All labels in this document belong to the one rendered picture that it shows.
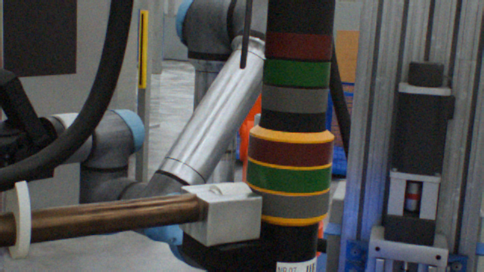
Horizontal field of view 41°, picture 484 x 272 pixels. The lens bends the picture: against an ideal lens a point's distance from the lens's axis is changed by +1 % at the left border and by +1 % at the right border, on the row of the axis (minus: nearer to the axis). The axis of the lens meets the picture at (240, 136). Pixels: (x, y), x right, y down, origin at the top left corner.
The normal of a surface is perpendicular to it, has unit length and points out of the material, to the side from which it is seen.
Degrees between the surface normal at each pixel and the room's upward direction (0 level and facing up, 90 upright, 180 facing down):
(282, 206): 90
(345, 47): 90
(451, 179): 90
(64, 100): 90
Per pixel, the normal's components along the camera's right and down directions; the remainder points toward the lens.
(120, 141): 0.77, 0.15
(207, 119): -0.06, -0.47
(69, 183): 0.90, 0.13
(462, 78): -0.24, 0.15
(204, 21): -0.62, 0.16
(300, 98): 0.10, 0.18
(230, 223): 0.52, 0.18
